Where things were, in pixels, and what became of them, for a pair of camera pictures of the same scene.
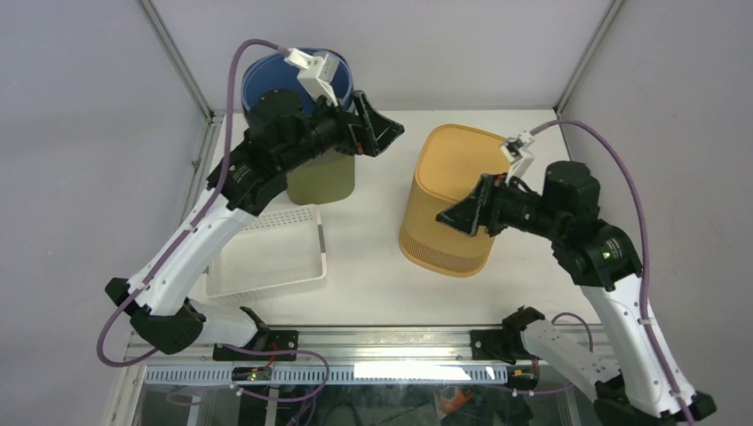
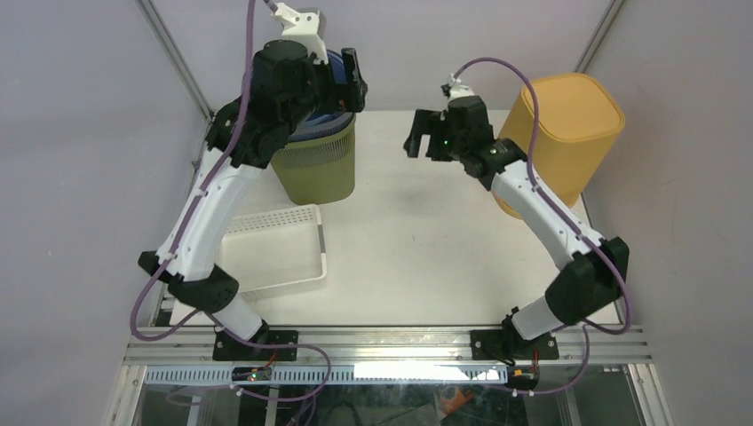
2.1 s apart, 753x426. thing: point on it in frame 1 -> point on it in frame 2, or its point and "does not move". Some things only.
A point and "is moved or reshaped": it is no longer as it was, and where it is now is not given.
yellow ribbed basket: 450,161 -> 580,122
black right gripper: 484,200 -> 427,122
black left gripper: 374,132 -> 344,98
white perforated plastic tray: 272,254 does not move
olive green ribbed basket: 329,177 does not move
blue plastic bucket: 273,71 is moved or reshaped
